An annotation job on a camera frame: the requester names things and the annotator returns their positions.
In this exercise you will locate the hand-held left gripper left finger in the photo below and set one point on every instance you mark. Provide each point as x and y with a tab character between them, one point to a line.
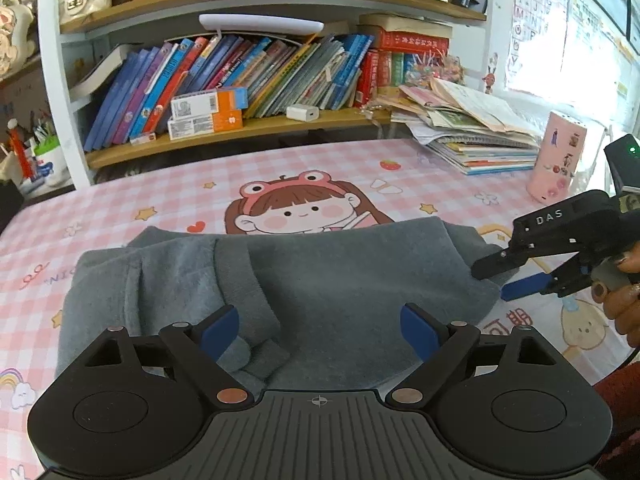
220	331

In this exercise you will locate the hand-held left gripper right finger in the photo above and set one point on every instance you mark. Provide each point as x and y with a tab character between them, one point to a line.
417	331

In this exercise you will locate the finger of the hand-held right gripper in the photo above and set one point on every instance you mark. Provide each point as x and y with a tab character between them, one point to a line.
492	265
525	287

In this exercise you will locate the grey fleece sweatshirt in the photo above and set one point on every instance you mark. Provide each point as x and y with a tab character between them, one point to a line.
325	285

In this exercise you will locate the person's right hand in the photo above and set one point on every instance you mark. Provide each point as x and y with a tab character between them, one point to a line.
622	305

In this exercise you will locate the pink cartoon box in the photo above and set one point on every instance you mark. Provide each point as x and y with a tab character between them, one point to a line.
555	160

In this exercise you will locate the stack of papers and notebooks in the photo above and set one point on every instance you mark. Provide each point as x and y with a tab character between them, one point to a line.
475	130

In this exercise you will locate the person's dark red sweater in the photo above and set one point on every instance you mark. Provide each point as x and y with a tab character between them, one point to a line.
622	410

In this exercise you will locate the pink checked cartoon table mat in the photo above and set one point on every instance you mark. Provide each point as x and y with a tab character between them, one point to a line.
150	185

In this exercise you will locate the red thick dictionary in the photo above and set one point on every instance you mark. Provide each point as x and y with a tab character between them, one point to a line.
410	50

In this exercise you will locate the white charger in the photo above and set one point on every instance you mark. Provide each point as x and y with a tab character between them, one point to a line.
302	112

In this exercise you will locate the white jar with green lid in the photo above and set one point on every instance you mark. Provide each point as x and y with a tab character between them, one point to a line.
47	170

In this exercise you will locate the row of colourful books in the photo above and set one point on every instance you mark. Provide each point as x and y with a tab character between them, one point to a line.
280	75

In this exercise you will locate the bunch of pens in holder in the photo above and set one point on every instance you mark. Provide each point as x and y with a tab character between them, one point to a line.
42	132

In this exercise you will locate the red tassel ornament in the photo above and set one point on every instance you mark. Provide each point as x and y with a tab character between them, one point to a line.
17	150

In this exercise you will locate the thick dark-covered book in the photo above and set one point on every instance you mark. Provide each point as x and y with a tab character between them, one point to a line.
100	72

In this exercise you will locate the white wooden bookshelf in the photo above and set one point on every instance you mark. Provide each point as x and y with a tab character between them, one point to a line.
55	85

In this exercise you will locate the white lamp bar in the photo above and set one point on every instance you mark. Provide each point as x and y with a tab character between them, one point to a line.
260	24

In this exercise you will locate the cream patterned figurine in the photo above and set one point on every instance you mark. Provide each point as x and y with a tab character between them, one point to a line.
15	35

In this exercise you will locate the white wall chart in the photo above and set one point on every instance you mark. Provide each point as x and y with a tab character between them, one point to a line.
600	45

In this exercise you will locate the alphabet wall poster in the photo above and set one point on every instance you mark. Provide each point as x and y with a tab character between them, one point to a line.
537	20

